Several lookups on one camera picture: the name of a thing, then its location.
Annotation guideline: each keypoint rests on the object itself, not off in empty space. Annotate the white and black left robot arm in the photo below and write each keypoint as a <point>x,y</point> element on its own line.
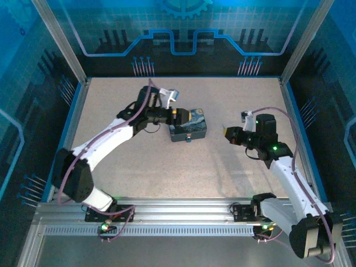
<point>111,139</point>

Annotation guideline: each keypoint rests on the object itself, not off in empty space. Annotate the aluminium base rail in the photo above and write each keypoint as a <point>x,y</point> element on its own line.
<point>180,208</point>

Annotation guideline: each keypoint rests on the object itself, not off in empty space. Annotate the small board with green light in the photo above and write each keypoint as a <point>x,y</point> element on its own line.
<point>105,226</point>
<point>265,227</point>

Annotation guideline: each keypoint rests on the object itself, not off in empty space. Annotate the grey metal plate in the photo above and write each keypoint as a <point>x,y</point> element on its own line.
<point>167,253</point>

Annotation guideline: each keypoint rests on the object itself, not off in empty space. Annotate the starry night tin box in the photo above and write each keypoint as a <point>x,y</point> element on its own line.
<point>196,122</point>

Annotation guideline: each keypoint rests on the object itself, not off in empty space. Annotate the aluminium frame post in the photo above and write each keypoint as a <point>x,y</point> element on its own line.
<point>304,41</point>
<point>61,41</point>

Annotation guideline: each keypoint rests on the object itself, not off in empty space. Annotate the small padlock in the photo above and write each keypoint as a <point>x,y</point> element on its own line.
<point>189,138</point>

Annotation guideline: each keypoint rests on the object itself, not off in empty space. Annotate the aluminium table side rail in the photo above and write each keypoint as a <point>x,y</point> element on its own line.
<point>76,116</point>
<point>301,139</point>

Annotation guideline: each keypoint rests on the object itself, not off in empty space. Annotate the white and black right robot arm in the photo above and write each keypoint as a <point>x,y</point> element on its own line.
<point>286,180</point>

